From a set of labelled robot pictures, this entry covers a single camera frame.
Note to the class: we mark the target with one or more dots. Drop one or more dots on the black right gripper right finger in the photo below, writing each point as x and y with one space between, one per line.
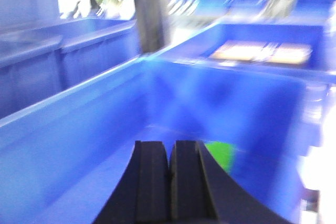
201 191

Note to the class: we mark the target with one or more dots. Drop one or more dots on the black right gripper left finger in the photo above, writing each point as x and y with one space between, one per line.
141 195

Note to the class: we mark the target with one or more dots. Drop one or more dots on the green block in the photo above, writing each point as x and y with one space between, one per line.
223 153

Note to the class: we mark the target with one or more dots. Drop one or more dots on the blue bin left side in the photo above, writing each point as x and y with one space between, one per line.
39 62

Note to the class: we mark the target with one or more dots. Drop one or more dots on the nearer blue bin on rack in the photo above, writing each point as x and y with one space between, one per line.
62 158

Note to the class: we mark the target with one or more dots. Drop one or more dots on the grey rack upright post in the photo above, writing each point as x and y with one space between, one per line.
153 24

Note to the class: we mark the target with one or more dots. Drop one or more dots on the blue bin with cardboard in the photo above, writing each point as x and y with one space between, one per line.
304 50

